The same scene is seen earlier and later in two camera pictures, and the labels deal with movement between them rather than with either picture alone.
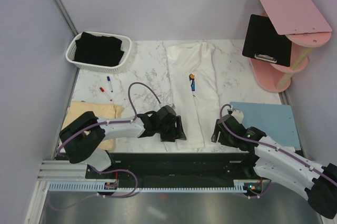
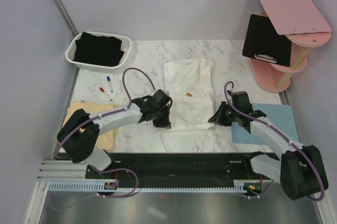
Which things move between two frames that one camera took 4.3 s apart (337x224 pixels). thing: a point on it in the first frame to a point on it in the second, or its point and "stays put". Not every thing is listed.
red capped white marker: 106,95 stays put
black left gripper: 176,133 to 164,123
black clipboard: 263,41 stays put
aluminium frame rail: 62,171 stays put
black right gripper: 216,129 to 218,117
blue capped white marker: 108,79 stays put
